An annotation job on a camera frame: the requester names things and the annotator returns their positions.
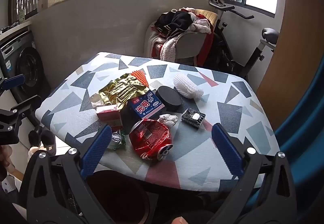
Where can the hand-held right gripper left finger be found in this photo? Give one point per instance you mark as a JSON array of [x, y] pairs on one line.
[[97, 149]]

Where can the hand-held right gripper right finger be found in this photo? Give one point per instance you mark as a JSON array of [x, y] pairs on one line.
[[227, 149]]

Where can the dark slipper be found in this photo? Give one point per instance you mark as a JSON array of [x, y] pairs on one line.
[[48, 141], [34, 138]]

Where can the person's leg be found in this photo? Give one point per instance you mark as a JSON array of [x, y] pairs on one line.
[[202, 203]]

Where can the blue ice cream box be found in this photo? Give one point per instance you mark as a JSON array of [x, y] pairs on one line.
[[145, 108]]

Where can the geometric patterned folding table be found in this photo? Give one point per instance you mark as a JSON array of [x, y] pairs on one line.
[[192, 143]]

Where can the wooden cabinet panel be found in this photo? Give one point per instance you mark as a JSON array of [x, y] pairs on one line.
[[298, 36]]

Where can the gold foil wrapper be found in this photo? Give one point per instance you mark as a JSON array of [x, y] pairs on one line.
[[119, 89]]

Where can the crumpled white tissue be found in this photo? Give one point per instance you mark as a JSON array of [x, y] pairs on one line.
[[167, 119]]

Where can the beige chair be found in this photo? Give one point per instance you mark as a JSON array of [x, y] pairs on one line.
[[189, 44]]

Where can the blue curved plastic object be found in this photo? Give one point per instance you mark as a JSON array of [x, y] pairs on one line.
[[303, 138]]

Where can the small black plastic tray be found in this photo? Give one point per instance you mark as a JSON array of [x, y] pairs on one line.
[[193, 117]]

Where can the crushed red drink can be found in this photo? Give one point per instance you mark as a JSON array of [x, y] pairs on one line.
[[149, 138]]

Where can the dark red waste bin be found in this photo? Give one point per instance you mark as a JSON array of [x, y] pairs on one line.
[[116, 196]]

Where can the small red carton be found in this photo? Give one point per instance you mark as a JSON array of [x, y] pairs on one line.
[[108, 115]]

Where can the black garment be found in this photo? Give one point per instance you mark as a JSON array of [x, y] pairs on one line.
[[177, 22]]

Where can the grey washing machine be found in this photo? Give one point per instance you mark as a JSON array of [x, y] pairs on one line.
[[27, 67]]

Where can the green and silver wrapper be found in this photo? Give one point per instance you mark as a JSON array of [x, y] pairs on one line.
[[117, 139]]

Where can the black exercise bike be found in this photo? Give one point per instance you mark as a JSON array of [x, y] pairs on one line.
[[227, 59]]

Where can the red garment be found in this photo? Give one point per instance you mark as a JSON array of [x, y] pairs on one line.
[[206, 46]]

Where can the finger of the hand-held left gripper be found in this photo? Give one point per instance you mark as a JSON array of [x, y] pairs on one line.
[[20, 108], [12, 81]]

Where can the black round lid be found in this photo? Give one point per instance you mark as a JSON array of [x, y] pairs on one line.
[[168, 95]]

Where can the orange foam fruit net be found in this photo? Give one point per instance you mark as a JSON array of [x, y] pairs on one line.
[[140, 76]]

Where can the white foam fruit net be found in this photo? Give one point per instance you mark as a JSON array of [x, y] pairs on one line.
[[186, 86]]

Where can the white fleece garment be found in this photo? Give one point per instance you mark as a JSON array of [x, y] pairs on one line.
[[168, 48]]

